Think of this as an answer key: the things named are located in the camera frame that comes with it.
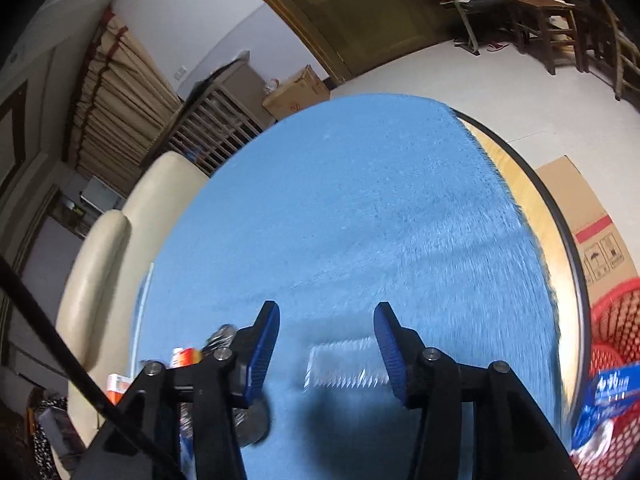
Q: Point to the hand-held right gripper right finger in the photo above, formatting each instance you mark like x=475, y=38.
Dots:
x=390, y=355

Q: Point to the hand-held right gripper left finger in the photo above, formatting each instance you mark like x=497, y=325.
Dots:
x=262, y=355

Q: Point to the clear plastic packet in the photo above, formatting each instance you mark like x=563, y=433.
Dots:
x=340, y=367

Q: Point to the yellow and orange drink carton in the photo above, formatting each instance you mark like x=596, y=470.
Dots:
x=186, y=358

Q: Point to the red plastic mesh basket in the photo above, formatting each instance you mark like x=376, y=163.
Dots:
x=620, y=320

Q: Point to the silver metal object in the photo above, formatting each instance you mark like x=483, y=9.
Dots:
x=252, y=422

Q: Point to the orange and white drink carton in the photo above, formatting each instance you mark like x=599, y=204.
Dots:
x=119, y=389

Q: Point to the cream leather sofa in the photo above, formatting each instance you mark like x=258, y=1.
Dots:
x=100, y=270

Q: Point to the round wooden table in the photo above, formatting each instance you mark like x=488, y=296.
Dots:
x=530, y=210

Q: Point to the white plastic wrapper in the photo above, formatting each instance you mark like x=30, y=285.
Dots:
x=595, y=440

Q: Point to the blue printed packet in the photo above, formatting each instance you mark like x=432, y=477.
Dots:
x=610, y=390

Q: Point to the dark patterned cloth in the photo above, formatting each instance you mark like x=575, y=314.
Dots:
x=50, y=440

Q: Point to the wooden slatted crib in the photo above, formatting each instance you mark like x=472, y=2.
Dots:
x=210, y=130

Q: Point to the large cardboard box red label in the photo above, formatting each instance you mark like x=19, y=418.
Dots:
x=575, y=200

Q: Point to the small cardboard box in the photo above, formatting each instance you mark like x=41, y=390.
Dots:
x=295, y=95

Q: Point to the beige pleated curtain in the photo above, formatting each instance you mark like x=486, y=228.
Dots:
x=115, y=110

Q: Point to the red slipper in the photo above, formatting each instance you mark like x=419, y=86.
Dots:
x=497, y=46

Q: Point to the golden wooden door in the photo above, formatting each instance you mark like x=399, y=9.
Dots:
x=380, y=20

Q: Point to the folding metal chair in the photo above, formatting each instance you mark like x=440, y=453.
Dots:
x=467, y=15

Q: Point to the light wooden chair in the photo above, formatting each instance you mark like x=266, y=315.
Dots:
x=620, y=50

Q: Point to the brown wooden chair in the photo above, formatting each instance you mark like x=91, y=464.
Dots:
x=545, y=5

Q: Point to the white wall switch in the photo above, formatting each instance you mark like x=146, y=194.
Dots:
x=180, y=72

